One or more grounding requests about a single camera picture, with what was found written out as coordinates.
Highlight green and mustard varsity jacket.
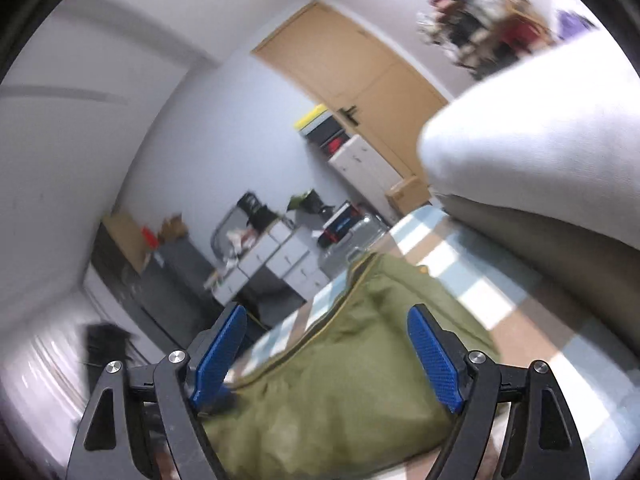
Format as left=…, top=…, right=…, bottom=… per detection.
left=203, top=252, right=499, bottom=479

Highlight checkered floor rug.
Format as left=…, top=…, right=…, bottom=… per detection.
left=224, top=204, right=640, bottom=480

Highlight black refrigerator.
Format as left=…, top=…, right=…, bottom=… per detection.
left=90, top=223, right=224, bottom=353

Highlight open cardboard box on fridge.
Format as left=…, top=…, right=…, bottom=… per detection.
left=157, top=214, right=189, bottom=244

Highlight white drawer desk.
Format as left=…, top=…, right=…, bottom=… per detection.
left=205, top=220, right=330, bottom=304

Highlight black coffee machine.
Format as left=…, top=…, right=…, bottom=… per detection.
left=236, top=192, right=278, bottom=233

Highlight silver aluminium suitcase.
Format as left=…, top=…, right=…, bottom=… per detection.
left=318, top=214, right=388, bottom=278

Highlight upper cardboard box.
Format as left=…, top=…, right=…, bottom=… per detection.
left=385, top=176, right=431, bottom=216

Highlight black red box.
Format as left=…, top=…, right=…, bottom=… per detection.
left=317, top=202, right=363, bottom=249

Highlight stacked shoe boxes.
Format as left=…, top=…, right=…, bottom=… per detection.
left=294, top=104, right=349, bottom=159

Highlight wooden door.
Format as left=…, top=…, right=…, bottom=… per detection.
left=254, top=0, right=447, bottom=180

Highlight purple bag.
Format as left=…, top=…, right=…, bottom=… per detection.
left=555, top=10, right=597, bottom=42

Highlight wooden shoe rack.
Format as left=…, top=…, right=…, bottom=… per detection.
left=416, top=0, right=554, bottom=81

